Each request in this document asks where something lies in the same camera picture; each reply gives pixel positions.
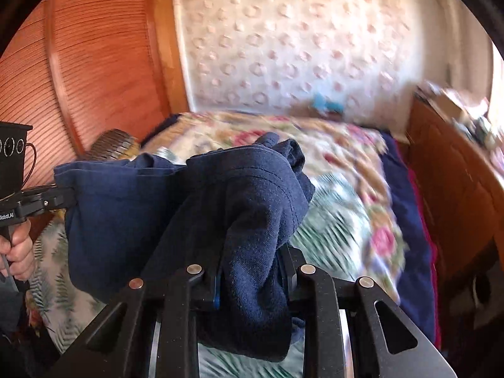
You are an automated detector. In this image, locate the wood-framed window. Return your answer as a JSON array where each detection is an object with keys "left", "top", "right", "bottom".
[{"left": 488, "top": 43, "right": 504, "bottom": 127}]

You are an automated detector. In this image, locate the navy blue printed T-shirt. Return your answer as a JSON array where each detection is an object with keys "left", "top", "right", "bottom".
[{"left": 53, "top": 132, "right": 316, "bottom": 363}]

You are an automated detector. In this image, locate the wooden louvered wardrobe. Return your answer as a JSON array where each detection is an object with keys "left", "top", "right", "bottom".
[{"left": 0, "top": 0, "right": 190, "bottom": 253}]

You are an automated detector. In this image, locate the sheer circle-patterned curtain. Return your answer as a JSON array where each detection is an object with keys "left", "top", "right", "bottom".
[{"left": 179, "top": 0, "right": 418, "bottom": 117}]

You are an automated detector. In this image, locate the cardboard box with patterned paper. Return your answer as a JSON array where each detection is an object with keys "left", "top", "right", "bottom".
[{"left": 425, "top": 87, "right": 489, "bottom": 123}]

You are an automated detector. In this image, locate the dark circle-patterned pillow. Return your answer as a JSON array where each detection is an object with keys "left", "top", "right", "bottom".
[{"left": 84, "top": 129, "right": 139, "bottom": 161}]

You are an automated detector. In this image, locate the teal box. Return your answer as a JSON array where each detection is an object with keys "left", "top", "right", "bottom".
[{"left": 311, "top": 94, "right": 344, "bottom": 116}]

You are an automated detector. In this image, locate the long wooden cabinet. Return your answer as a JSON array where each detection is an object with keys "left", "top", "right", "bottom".
[{"left": 405, "top": 96, "right": 504, "bottom": 284}]

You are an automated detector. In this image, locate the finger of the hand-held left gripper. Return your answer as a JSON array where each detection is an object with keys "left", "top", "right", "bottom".
[{"left": 18, "top": 187, "right": 76, "bottom": 218}]

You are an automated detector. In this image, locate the navy blue bedsheet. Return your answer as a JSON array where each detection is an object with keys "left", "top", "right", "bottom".
[{"left": 380, "top": 130, "right": 439, "bottom": 345}]

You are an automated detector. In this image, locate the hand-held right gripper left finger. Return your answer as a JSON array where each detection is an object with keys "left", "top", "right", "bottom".
[{"left": 43, "top": 264, "right": 221, "bottom": 378}]

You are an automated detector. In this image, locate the person's left hand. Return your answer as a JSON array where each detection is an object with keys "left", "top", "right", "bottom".
[{"left": 0, "top": 217, "right": 35, "bottom": 282}]

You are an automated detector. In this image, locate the floral leaf-print blanket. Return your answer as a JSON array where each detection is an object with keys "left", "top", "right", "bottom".
[{"left": 24, "top": 111, "right": 408, "bottom": 378}]

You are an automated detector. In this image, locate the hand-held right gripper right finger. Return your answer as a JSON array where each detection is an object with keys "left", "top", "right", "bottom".
[{"left": 278, "top": 244, "right": 457, "bottom": 378}]

